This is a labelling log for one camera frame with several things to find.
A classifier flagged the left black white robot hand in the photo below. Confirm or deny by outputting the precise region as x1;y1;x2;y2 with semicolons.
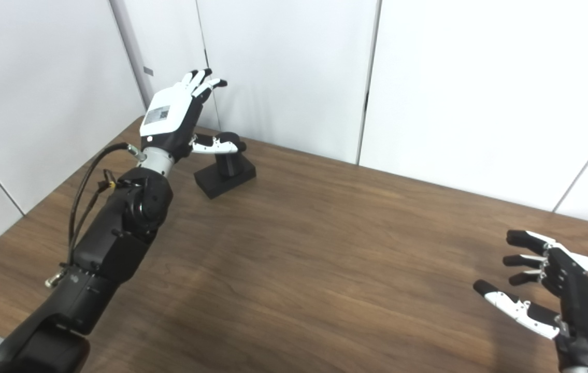
139;68;247;162

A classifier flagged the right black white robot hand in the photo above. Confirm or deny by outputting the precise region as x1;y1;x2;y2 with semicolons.
473;229;588;373

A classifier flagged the black peg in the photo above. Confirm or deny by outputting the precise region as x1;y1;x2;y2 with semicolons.
194;132;256;200

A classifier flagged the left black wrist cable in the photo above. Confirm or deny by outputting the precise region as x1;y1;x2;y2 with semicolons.
67;143;147;267

